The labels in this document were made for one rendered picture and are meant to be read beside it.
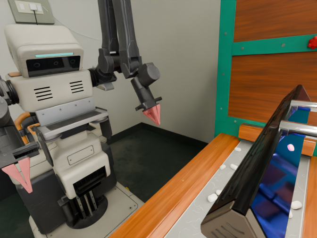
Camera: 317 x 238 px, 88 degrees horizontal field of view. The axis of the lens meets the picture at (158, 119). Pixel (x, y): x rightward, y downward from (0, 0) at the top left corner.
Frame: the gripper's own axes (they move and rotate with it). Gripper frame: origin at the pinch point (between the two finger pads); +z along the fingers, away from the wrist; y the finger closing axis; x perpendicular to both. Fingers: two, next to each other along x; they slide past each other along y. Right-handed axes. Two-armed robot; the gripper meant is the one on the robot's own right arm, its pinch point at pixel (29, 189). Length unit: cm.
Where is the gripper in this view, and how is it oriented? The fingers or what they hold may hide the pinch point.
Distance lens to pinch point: 49.9
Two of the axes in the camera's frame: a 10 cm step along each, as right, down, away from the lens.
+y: 6.6, -3.3, 6.7
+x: -6.2, 2.6, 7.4
